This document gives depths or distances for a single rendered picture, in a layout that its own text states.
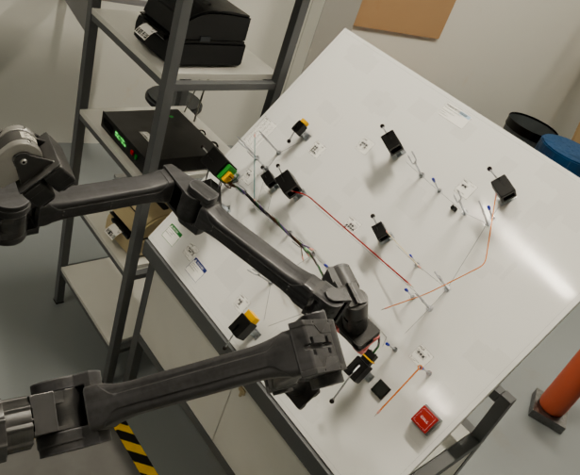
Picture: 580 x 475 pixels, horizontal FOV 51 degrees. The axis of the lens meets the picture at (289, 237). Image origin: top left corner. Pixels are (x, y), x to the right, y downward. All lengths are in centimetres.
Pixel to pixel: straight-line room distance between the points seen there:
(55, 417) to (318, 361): 36
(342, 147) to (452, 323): 67
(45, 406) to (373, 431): 100
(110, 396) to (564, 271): 118
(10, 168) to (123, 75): 341
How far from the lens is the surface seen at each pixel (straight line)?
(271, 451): 197
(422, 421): 162
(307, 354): 82
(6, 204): 121
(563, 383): 361
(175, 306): 220
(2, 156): 89
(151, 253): 218
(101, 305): 283
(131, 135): 229
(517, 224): 174
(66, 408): 92
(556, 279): 168
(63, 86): 423
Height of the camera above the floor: 220
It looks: 33 degrees down
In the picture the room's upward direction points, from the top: 21 degrees clockwise
